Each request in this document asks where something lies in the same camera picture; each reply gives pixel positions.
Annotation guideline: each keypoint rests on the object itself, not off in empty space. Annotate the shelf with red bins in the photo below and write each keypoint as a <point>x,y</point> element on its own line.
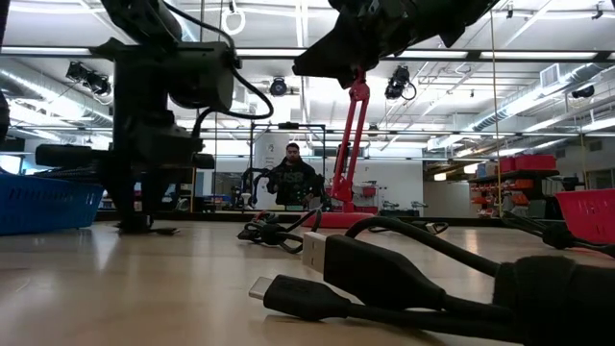
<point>528,165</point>

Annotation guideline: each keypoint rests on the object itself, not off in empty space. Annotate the black metal frame stand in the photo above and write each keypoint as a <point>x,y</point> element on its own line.
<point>288,125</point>

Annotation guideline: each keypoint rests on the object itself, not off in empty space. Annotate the red lamp stand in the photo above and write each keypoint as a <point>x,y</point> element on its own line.
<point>338,220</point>

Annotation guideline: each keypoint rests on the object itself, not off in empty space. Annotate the red plastic basket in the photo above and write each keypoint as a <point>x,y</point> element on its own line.
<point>588,216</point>

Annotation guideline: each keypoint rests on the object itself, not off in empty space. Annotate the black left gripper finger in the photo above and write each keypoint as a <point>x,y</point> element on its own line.
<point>150,202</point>
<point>122,206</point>

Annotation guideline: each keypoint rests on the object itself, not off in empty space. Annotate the blue plastic basket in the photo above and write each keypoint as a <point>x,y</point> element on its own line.
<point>48,204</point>

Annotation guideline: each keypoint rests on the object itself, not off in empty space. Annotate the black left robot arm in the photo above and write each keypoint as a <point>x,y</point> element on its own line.
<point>137,81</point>

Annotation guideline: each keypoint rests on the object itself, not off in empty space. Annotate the person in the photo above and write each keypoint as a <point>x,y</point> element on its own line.
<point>293,182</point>

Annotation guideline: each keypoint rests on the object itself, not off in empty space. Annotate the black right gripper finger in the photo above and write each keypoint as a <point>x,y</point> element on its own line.
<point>346,48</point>

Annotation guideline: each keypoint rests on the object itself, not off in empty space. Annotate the black ceiling camera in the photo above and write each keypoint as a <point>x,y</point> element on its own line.
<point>91,81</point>
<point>277,87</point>
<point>398,81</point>

